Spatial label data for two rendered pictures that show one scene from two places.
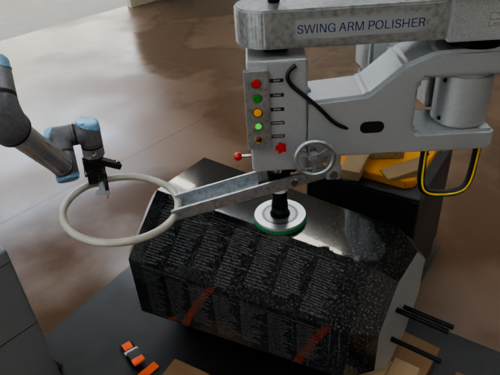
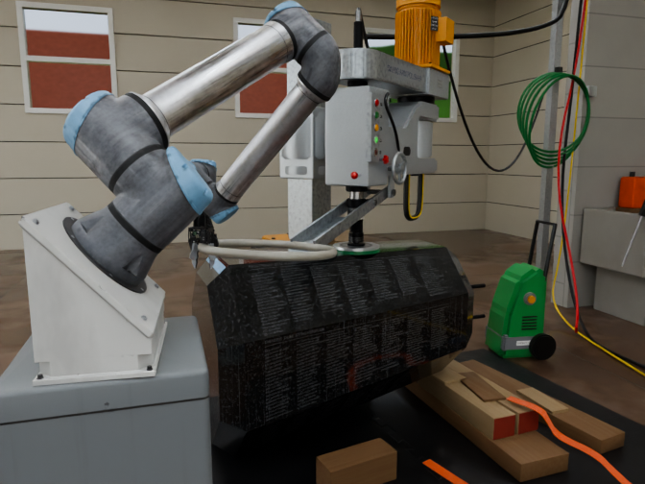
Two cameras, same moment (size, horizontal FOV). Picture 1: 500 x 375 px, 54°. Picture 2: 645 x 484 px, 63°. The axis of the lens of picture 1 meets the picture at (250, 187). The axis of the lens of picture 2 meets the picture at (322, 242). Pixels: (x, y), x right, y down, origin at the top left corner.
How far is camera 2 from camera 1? 2.25 m
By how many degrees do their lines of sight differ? 60
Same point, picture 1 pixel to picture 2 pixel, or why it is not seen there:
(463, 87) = (427, 128)
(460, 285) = not seen: hidden behind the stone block
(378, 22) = (410, 73)
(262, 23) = (375, 58)
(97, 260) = not seen: outside the picture
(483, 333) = not seen: hidden behind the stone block
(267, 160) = (373, 175)
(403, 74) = (415, 113)
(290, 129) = (383, 146)
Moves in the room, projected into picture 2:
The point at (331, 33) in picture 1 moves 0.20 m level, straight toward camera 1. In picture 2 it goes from (397, 75) to (437, 70)
